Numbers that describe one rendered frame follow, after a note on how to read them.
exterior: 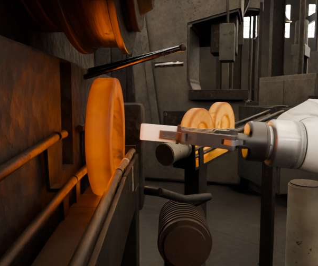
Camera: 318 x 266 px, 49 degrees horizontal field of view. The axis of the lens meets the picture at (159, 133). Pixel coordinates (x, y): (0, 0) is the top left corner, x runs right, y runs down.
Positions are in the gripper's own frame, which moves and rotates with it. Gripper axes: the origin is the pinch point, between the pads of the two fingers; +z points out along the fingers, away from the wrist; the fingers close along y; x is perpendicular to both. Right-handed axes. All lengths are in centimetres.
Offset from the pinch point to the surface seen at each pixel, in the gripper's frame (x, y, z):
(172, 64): 12.7, -3.4, -1.4
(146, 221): -75, 154, 6
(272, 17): 230, 827, -246
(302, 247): -39, 48, -51
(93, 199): -9.3, -15.1, 8.7
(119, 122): 1.8, -5.5, 6.9
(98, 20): 15.7, -20.0, 8.6
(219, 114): 2.8, 44.9, -18.0
